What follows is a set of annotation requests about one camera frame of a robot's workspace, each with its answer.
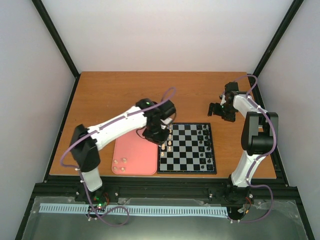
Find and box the purple cable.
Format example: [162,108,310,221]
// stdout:
[224,74,278,223]
[61,86,176,227]

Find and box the pink plastic tray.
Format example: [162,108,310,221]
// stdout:
[111,130,158,176]

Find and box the light blue slotted cable duct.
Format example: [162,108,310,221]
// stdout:
[38,203,228,218]

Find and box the black aluminium frame rail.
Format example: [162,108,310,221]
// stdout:
[31,176,301,206]

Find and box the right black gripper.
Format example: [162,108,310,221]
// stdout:
[207,103,236,123]

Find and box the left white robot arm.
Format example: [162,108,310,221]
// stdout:
[68,98,176,202]

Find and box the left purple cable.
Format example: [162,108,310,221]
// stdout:
[61,86,176,227]

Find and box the black white chess board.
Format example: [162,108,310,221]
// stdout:
[157,122,217,175]

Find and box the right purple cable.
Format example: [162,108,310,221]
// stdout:
[224,74,278,223]

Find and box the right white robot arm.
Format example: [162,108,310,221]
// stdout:
[207,82,279,204]

